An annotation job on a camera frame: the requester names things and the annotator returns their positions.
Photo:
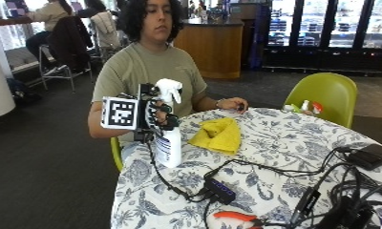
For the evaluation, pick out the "yellow cloth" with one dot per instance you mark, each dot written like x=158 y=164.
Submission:
x=217 y=135

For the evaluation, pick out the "white marker cube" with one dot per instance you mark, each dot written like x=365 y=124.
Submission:
x=120 y=113

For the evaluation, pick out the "small white spray bottle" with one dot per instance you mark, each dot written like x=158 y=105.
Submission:
x=305 y=106

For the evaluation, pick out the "green plastic chair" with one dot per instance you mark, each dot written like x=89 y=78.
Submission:
x=116 y=152
x=325 y=95

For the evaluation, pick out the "the person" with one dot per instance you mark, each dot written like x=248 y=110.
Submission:
x=149 y=68

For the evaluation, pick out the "red capped spray bottle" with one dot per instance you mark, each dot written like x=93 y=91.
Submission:
x=317 y=108

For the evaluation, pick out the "wooden round counter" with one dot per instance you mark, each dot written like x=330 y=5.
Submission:
x=210 y=47

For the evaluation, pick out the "black usb hub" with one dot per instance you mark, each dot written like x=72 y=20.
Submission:
x=220 y=190

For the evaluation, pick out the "glass door refrigerators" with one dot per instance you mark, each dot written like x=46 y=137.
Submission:
x=326 y=31

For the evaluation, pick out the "chair with light jacket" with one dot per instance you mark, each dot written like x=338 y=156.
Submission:
x=105 y=31

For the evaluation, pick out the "metal chair with dark jacket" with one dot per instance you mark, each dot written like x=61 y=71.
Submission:
x=69 y=47

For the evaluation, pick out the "black adapter box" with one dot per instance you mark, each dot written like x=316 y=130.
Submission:
x=305 y=201

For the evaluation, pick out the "black flat device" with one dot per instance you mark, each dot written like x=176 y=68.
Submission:
x=372 y=156

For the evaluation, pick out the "dark bag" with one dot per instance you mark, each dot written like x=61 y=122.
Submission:
x=22 y=90

